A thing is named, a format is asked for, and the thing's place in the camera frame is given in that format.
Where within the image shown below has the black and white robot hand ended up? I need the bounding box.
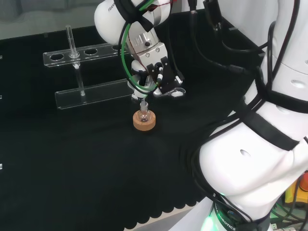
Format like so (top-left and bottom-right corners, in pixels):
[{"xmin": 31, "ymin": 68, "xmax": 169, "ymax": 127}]
[{"xmin": 130, "ymin": 42, "xmax": 186, "ymax": 102}]

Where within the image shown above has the black cloth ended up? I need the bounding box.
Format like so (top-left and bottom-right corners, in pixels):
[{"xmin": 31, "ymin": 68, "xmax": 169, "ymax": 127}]
[{"xmin": 0, "ymin": 11, "xmax": 268, "ymax": 231}]

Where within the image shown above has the yellow stop button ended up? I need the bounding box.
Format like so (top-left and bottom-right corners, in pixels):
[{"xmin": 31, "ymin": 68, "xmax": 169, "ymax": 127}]
[{"xmin": 284, "ymin": 171, "xmax": 308, "ymax": 206}]

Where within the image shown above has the clear acrylic funnel stand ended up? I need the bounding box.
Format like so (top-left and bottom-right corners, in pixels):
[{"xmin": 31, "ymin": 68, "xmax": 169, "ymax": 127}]
[{"xmin": 42, "ymin": 25, "xmax": 135, "ymax": 110}]

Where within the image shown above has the green cable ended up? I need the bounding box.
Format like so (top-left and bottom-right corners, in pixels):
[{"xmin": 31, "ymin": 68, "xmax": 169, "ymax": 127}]
[{"xmin": 119, "ymin": 0, "xmax": 160, "ymax": 95}]

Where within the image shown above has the glass round-bottom flask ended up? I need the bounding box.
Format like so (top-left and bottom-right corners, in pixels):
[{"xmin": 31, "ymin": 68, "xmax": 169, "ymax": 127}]
[{"xmin": 138, "ymin": 103, "xmax": 151, "ymax": 123}]

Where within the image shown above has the glass weighing funnel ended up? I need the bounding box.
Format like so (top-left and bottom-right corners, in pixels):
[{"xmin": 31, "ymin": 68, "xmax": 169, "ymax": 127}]
[{"xmin": 166, "ymin": 87, "xmax": 186, "ymax": 99}]

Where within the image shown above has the cork ring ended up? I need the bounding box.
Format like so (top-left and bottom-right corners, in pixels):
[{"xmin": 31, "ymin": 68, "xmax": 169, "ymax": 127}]
[{"xmin": 132, "ymin": 109, "xmax": 157, "ymax": 132}]

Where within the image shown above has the black plug cable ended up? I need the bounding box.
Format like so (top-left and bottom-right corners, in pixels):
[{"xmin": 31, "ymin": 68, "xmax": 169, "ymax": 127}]
[{"xmin": 187, "ymin": 0, "xmax": 262, "ymax": 78}]

